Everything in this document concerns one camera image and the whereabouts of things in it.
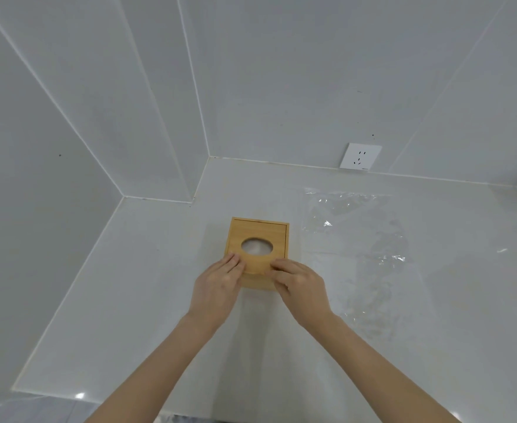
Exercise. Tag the person's left hand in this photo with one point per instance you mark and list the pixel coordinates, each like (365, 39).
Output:
(214, 292)

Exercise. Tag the person's right hand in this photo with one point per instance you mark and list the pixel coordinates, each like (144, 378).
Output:
(305, 295)

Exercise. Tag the person's left thumb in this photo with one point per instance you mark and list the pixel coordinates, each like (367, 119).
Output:
(238, 275)

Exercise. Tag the person's right thumb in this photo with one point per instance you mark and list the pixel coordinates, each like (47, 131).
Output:
(280, 284)

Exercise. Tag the wooden tissue box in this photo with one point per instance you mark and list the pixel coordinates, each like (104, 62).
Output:
(258, 284)

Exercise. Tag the wooden lid with oval hole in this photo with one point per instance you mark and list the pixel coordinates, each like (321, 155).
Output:
(258, 231)

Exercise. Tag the person's left forearm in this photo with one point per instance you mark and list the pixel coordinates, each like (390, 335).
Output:
(157, 374)

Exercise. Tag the person's right forearm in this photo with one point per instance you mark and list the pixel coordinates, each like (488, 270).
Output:
(373, 374)

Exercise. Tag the white tissue paper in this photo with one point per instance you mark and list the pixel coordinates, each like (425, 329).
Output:
(257, 247)

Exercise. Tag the clear plastic wrapper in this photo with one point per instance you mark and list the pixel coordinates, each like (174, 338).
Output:
(355, 242)

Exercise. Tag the white wall socket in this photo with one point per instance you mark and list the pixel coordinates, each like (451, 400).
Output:
(360, 156)

